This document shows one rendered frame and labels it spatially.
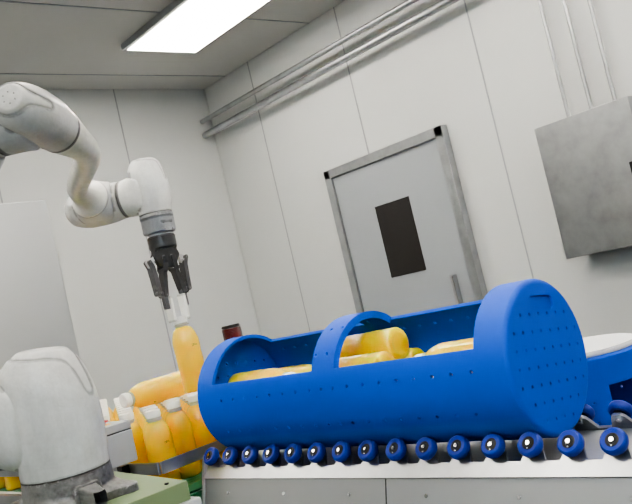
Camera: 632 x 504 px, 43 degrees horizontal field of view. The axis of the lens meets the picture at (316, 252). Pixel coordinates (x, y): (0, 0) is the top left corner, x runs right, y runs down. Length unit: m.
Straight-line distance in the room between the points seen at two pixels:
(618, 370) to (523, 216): 3.54
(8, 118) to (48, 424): 0.60
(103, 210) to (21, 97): 0.60
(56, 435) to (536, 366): 0.82
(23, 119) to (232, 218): 5.90
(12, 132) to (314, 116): 5.00
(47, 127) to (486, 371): 0.97
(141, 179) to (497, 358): 1.15
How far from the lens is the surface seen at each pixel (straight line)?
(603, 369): 1.85
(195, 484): 2.12
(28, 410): 1.44
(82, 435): 1.44
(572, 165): 4.88
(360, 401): 1.60
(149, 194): 2.16
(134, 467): 2.16
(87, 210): 2.19
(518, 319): 1.43
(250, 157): 7.23
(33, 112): 1.68
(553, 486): 1.43
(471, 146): 5.54
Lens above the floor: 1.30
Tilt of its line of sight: 3 degrees up
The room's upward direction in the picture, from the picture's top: 13 degrees counter-clockwise
